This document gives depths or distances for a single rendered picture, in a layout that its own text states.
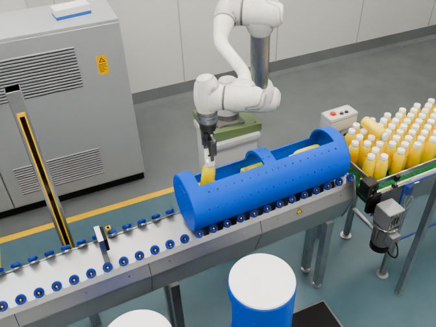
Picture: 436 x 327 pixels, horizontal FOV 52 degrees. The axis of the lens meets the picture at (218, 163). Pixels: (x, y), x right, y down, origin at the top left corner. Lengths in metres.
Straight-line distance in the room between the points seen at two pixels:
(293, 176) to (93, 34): 1.75
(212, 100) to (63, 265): 1.04
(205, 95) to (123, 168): 2.15
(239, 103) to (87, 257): 1.03
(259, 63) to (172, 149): 2.09
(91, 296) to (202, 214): 0.63
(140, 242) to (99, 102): 1.52
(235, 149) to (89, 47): 1.26
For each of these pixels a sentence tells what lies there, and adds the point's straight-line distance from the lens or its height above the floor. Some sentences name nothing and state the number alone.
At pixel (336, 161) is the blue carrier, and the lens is 2.34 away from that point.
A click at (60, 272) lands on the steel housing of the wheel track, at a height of 0.93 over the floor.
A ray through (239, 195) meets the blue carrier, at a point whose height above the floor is 1.15.
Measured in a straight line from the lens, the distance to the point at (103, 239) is 2.10.
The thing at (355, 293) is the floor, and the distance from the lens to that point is 3.25.
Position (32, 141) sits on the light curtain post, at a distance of 2.12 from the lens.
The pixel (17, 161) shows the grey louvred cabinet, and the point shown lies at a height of 0.52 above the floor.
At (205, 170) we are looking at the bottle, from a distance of 2.08.
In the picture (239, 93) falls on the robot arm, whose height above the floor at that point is 1.68.
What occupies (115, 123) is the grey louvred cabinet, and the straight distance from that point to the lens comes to 3.61.
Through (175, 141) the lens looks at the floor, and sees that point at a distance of 4.41.
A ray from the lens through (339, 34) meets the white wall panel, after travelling 5.90.
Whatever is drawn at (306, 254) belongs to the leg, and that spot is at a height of 0.20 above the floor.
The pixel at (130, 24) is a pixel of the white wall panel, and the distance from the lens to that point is 4.68.
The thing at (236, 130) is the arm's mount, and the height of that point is 1.05.
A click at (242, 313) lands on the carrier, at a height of 0.97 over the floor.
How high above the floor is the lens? 2.59
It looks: 39 degrees down
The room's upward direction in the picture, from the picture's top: 2 degrees counter-clockwise
